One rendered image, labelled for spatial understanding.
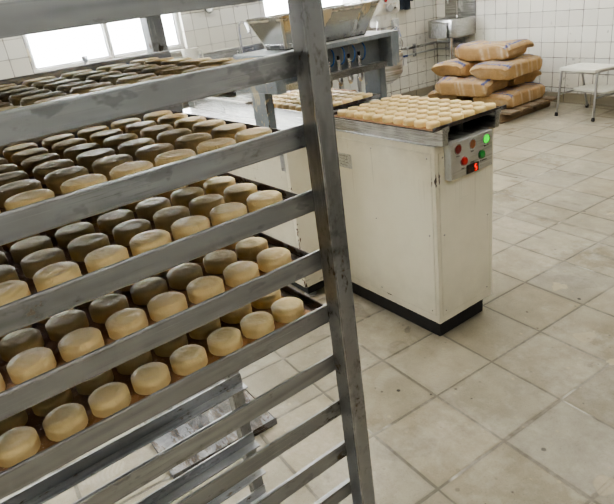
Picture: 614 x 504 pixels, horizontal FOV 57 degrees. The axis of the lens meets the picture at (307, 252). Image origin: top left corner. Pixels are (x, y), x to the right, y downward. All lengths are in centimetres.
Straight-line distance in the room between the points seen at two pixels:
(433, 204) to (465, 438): 84
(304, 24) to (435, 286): 175
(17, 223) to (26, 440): 27
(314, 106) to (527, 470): 148
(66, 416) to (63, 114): 37
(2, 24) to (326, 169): 39
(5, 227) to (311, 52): 39
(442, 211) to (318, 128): 152
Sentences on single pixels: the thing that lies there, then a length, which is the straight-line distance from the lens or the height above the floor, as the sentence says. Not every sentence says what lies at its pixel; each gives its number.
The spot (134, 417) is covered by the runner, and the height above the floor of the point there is 96.
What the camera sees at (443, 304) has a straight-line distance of 238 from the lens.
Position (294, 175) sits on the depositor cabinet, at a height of 66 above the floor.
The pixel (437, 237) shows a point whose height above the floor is 48.
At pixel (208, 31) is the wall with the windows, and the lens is 592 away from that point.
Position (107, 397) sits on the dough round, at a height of 97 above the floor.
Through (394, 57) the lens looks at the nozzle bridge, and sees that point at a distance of 288.
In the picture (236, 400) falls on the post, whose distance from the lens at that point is 139.
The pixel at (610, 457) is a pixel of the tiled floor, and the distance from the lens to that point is 205.
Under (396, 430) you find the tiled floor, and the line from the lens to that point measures 205.
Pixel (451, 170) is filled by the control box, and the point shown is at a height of 74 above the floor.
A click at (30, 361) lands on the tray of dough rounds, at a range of 72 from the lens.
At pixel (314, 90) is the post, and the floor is 129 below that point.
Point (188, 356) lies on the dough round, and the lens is 80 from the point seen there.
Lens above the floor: 140
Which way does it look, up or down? 25 degrees down
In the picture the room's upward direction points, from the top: 8 degrees counter-clockwise
